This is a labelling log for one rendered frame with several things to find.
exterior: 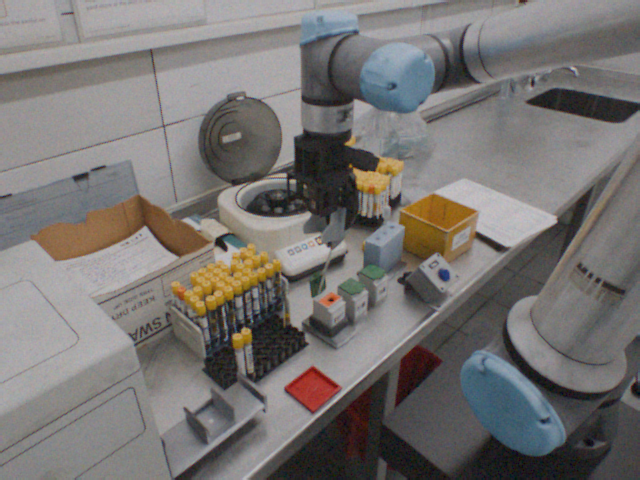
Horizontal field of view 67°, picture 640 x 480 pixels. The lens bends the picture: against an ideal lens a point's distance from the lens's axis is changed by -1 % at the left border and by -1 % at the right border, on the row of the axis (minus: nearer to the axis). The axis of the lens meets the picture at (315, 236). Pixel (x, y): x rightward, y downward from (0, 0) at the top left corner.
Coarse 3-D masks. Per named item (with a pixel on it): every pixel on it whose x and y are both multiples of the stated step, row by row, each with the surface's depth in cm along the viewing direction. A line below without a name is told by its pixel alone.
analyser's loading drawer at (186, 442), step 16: (240, 384) 77; (208, 400) 73; (224, 400) 71; (240, 400) 75; (256, 400) 75; (192, 416) 68; (208, 416) 72; (224, 416) 72; (240, 416) 72; (176, 432) 70; (192, 432) 70; (208, 432) 67; (224, 432) 70; (176, 448) 68; (192, 448) 68; (208, 448) 68; (176, 464) 66
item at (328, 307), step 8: (320, 296) 90; (328, 296) 90; (336, 296) 90; (312, 304) 90; (320, 304) 88; (328, 304) 88; (336, 304) 89; (344, 304) 90; (320, 312) 89; (328, 312) 88; (336, 312) 88; (344, 312) 91; (320, 320) 90; (328, 320) 89; (336, 320) 89
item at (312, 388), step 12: (312, 372) 84; (288, 384) 81; (300, 384) 82; (312, 384) 82; (324, 384) 82; (336, 384) 81; (300, 396) 80; (312, 396) 80; (324, 396) 80; (312, 408) 77
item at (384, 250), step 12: (384, 228) 106; (396, 228) 106; (372, 240) 102; (384, 240) 102; (396, 240) 105; (372, 252) 102; (384, 252) 102; (396, 252) 108; (384, 264) 104; (396, 264) 110
